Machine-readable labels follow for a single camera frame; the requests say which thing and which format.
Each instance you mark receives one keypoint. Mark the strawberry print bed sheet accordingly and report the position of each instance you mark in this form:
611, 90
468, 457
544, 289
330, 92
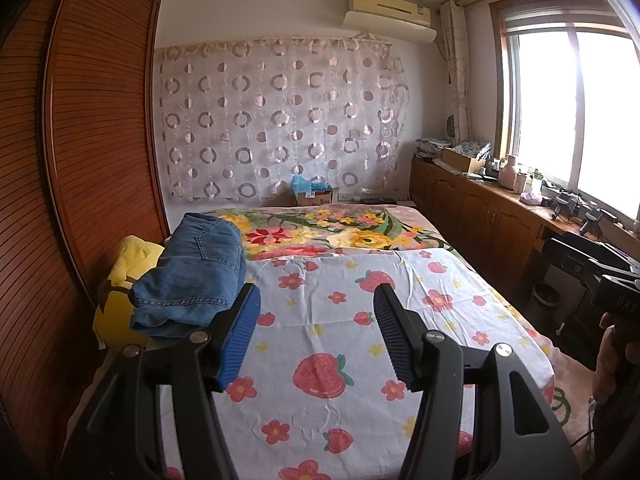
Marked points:
325, 310

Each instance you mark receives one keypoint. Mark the blue plastic bag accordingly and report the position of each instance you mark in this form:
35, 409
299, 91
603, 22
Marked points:
305, 183

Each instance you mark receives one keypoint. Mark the person's right hand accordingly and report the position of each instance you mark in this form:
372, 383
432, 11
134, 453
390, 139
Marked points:
607, 360

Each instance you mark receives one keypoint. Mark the floral pink blanket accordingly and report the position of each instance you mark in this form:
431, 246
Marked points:
300, 230

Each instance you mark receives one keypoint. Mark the open cardboard box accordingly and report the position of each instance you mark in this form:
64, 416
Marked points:
460, 161

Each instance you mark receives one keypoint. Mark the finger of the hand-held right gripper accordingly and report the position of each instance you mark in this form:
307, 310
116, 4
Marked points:
570, 252
595, 270

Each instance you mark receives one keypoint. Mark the beige patterned window curtain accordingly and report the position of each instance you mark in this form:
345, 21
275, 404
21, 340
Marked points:
456, 70

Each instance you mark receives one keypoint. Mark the beige wall air conditioner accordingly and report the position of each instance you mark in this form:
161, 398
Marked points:
387, 5

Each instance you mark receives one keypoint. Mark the small white bottle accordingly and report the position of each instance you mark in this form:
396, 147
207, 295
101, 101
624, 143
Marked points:
521, 183

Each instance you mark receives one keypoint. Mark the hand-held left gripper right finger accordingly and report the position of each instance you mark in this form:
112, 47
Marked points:
395, 335

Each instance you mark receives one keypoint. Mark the spare black gripper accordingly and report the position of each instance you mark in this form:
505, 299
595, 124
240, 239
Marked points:
595, 221
562, 205

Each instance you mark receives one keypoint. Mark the small printed cardboard box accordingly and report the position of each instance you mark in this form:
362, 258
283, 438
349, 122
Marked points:
315, 198

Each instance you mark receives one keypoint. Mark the stack of folded cloths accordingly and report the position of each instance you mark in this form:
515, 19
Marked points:
430, 146

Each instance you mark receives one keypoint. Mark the wooden framed window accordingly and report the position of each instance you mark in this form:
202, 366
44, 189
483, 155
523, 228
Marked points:
600, 110

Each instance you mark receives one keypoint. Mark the blue denim pants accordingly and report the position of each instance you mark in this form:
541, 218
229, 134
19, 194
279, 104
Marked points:
190, 270

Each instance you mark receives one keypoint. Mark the yellow cloth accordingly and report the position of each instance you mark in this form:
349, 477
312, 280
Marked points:
117, 310

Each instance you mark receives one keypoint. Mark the bottles on cabinet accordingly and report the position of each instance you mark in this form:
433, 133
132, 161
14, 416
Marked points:
508, 175

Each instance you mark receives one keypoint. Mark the brown slatted wooden wardrobe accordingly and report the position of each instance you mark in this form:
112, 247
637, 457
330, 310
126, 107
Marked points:
90, 135

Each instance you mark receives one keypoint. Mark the long wooden cabinet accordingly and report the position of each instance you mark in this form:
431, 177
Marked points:
475, 215

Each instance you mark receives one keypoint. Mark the round beige wall item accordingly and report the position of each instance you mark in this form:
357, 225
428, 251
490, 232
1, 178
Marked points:
451, 126

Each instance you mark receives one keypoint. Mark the circle pattern sheer curtain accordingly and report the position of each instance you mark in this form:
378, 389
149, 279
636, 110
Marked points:
280, 120

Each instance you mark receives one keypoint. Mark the green capped bottle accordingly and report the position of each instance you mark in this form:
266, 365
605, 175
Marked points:
536, 182

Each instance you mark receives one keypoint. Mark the dark trash bin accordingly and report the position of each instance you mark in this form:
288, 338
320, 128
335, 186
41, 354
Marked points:
546, 302

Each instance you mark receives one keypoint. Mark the patterned cloth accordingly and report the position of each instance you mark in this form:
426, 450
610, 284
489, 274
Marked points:
472, 148

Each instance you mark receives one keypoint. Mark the purple pouch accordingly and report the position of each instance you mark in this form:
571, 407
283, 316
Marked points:
531, 198

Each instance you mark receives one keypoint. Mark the white air conditioner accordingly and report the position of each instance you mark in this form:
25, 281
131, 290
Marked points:
390, 30

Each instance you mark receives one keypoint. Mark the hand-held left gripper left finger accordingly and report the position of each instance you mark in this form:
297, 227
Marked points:
240, 345

